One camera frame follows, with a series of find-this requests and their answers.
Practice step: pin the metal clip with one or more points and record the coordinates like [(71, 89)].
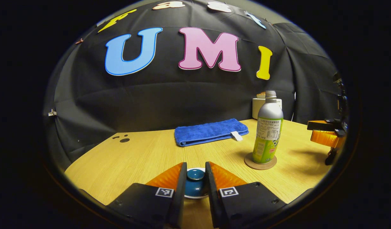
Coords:
[(52, 112)]

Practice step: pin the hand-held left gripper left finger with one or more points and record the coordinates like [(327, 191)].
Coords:
[(179, 203)]

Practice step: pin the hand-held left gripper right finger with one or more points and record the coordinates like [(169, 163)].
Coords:
[(212, 203)]

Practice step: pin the red clip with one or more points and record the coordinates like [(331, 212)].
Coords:
[(79, 41)]

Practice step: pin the bread slice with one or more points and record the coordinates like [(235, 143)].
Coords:
[(261, 95)]

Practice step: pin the folded blue towel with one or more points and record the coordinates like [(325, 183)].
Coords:
[(208, 132)]

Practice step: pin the round brown coaster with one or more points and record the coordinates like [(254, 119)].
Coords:
[(251, 164)]

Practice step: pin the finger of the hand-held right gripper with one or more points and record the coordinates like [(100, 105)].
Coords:
[(325, 138), (322, 125)]

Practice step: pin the black backdrop cloth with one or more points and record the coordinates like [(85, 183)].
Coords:
[(150, 101)]

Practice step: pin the silver green-label water bottle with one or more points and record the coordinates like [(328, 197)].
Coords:
[(268, 133)]

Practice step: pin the white teacup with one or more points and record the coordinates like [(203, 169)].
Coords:
[(195, 197)]

